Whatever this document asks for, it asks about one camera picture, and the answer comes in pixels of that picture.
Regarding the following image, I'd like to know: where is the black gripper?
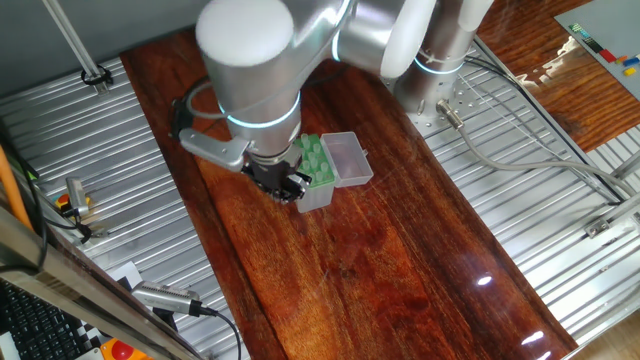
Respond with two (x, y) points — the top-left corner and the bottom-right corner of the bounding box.
(242, 149), (313, 205)

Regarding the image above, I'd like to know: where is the pipette tip box green rack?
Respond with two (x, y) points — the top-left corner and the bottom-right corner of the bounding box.
(292, 130), (375, 215)

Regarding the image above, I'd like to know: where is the glossy wood grain board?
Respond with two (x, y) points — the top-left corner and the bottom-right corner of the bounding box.
(119, 27), (579, 360)
(475, 0), (640, 154)

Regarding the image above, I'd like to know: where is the black computer mouse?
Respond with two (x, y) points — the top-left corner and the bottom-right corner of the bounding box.
(151, 305), (180, 334)

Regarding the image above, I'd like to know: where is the checkerboard calibration sheet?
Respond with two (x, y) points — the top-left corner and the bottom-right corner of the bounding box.
(74, 259), (146, 354)

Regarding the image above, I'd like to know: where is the orange emergency stop box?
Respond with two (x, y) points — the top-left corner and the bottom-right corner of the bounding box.
(98, 337), (154, 360)

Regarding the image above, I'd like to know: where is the black keyboard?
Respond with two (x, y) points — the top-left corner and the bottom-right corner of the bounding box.
(0, 278), (89, 360)

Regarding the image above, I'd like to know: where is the silver aluminium profile bar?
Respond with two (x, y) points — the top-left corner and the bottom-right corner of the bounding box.
(608, 148), (640, 181)

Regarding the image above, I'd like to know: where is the grey brick baseplate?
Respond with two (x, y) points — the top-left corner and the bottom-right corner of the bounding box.
(553, 0), (640, 103)

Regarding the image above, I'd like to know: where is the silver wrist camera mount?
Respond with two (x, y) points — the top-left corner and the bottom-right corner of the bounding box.
(169, 97), (250, 173)

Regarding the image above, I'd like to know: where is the black camera cable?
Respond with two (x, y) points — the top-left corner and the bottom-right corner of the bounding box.
(199, 303), (243, 360)

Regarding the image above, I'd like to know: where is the silver ribbed camera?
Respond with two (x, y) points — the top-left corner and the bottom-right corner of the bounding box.
(130, 279), (205, 318)

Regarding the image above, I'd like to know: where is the grey cable with metal plug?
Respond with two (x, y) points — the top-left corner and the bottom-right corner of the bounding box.
(435, 98), (640, 199)

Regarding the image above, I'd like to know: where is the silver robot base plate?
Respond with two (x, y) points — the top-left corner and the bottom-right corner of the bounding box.
(392, 59), (484, 139)

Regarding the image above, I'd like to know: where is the black strap loop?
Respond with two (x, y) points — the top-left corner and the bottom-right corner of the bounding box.
(81, 64), (114, 87)
(43, 205), (96, 246)

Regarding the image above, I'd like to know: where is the black power cable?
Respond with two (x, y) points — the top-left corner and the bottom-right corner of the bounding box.
(463, 52), (624, 207)

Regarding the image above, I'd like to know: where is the metal frame beam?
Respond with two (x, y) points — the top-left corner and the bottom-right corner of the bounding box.
(0, 202), (204, 360)

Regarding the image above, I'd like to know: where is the black frame cable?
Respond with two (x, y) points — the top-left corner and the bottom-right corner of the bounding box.
(0, 169), (50, 275)

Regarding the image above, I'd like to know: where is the orange cable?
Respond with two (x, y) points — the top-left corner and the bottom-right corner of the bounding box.
(0, 144), (35, 232)

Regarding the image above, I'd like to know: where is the silver aluminium corner bracket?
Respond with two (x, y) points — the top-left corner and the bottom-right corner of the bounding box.
(583, 192), (640, 240)

